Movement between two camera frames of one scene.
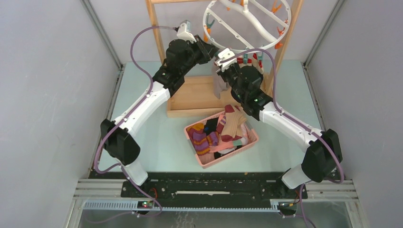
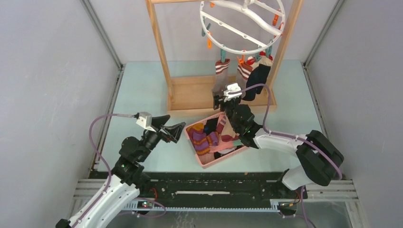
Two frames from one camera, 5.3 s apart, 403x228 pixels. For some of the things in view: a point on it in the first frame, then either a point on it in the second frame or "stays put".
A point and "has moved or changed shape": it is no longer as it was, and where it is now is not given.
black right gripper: x=223 y=74 → x=217 y=101
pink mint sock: x=224 y=145 stays put
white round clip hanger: x=244 y=26 stays put
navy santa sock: x=257 y=63 → x=265 y=65
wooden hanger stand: x=193 y=94 stays put
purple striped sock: x=201 y=141 stays put
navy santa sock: x=244 y=61 has moved or changed shape
